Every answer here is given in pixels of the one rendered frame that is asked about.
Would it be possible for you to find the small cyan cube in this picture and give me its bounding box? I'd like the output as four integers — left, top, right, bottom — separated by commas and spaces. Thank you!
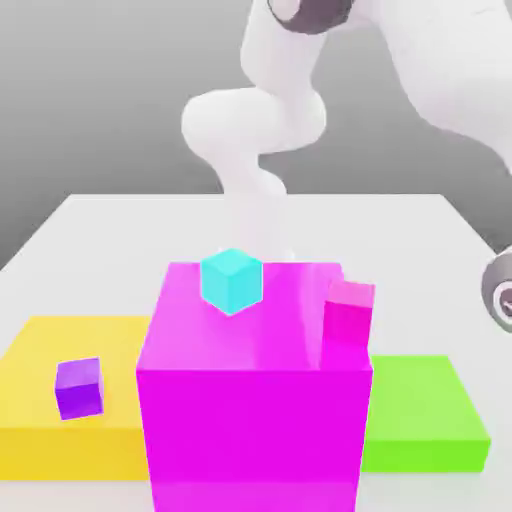
199, 247, 265, 317

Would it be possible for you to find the small pink cube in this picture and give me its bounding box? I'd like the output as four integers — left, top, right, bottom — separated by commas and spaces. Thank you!
319, 278, 376, 370

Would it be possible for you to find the small purple cube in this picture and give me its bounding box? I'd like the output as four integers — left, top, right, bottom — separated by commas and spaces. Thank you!
54, 356, 105, 422

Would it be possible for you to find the large magenta box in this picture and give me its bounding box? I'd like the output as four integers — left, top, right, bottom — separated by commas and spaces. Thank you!
135, 261, 375, 512

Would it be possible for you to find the large green box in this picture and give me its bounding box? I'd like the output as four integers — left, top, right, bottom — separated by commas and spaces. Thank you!
360, 354, 492, 474

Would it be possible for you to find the large yellow box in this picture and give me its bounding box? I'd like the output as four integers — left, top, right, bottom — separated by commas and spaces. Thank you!
0, 315, 153, 482

